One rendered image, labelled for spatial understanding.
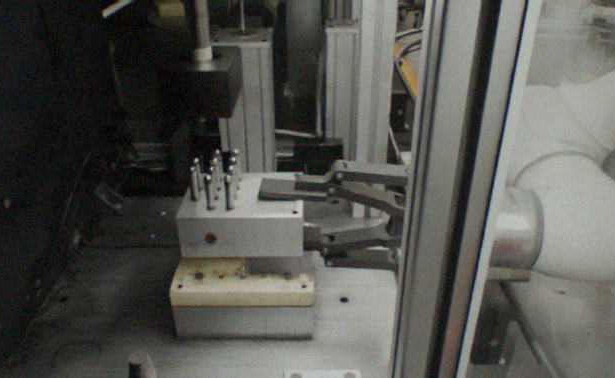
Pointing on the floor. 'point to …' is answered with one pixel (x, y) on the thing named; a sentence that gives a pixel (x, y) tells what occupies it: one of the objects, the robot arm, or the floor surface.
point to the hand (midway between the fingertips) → (288, 212)
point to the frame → (261, 133)
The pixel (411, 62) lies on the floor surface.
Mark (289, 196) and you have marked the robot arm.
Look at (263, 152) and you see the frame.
